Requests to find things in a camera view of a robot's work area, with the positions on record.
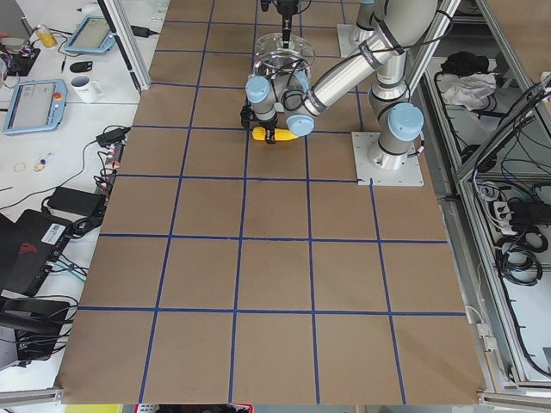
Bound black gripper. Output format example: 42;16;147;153
277;0;297;47
259;118;277;145

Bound yellow corn cob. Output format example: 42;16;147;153
252;126;298;142

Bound glass pot lid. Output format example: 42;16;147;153
254;33;315;71

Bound black power adapter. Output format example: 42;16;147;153
96;126;131;147

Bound black cloth bundle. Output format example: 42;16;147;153
441;51;489;77

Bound white mug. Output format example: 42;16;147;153
71;75;103;103

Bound far blue teach pendant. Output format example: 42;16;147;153
65;16;115;53

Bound blue teach pendant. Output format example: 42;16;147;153
65;16;115;53
3;79;67;135

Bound black power brick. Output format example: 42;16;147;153
46;187;105;217

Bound white crumpled cloth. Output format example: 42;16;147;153
443;73;497;111

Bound black computer mouse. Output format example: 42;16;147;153
69;61;93;73

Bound near blue teach pendant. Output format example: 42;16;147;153
3;79;67;135

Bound yellow bottle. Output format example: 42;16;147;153
34;25;58;48

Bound white power strip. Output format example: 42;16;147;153
492;200;517;236

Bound black laptop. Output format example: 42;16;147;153
1;209;72;296

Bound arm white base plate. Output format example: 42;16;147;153
351;132;424;187
337;24;373;58

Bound aluminium frame post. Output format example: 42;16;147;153
98;0;152;93

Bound coiled black cables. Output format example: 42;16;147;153
493;231;544;286

